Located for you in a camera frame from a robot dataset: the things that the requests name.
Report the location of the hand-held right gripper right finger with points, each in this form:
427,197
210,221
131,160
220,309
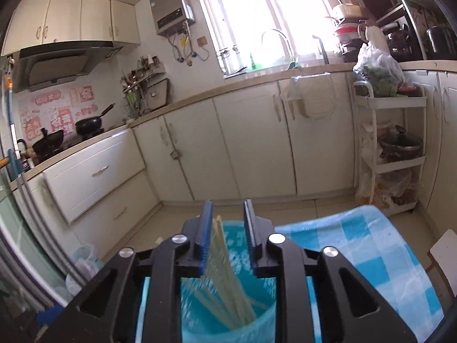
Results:
251,243

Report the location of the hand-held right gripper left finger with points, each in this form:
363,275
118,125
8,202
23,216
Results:
206,243

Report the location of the pale bamboo chopstick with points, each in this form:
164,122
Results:
217,229

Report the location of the bundle of chopsticks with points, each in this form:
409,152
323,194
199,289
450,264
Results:
228,300

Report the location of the teal perforated plastic basket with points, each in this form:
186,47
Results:
264,328

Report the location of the wide cream drawer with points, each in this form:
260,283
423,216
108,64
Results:
89,189
117,214

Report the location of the cream kitchen base cabinets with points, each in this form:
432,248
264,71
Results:
250,143

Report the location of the blue white checked tablecloth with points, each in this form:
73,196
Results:
357,250

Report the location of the floral waste bin with bag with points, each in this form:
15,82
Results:
84,260

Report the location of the clear plastic bag bundle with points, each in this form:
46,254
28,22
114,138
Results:
392,189

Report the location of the dark leaning tray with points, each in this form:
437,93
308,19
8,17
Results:
159,96

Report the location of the white hanging waste bin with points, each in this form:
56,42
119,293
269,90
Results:
310,96

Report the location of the beige kitchen countertop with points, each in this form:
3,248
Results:
257,76

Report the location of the utensil rack on counter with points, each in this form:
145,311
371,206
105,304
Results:
134,89

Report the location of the blue dustpan with broom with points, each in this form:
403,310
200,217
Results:
50,316

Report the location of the dark pot with glass lid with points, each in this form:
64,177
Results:
401,146

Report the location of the green bottle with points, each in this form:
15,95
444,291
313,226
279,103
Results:
254,62

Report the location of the white wooden stool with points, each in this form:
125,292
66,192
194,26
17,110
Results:
444,253

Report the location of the white trolley cart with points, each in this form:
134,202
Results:
392,102

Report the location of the black sink faucet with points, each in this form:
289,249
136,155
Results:
323,51

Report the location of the blue hanging tool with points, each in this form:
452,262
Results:
15,164

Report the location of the plastic bag of greens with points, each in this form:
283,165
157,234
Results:
382,75

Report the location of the chrome arched faucet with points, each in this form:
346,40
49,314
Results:
275,30

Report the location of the grey range hood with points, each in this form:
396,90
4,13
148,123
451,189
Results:
53,71

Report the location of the stack of food containers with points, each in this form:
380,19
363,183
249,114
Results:
348,32

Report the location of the white plastic jug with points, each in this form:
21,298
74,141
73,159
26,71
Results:
375,39

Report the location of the kitchen window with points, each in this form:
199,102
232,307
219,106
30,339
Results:
285,7

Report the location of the black countertop appliance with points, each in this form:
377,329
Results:
400,43

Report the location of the metal storage shelf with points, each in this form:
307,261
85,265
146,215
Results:
414,25

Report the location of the black pot on shelf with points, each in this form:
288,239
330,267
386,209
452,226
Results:
439,41

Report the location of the sliding glass door frame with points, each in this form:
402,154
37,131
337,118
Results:
35,250

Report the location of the pink wall stickers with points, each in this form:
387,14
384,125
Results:
53,114

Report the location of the wall socket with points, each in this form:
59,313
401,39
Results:
202,41

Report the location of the grey wall water heater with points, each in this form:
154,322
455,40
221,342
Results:
171,7

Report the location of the cream upper wall cabinets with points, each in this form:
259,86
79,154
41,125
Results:
71,21

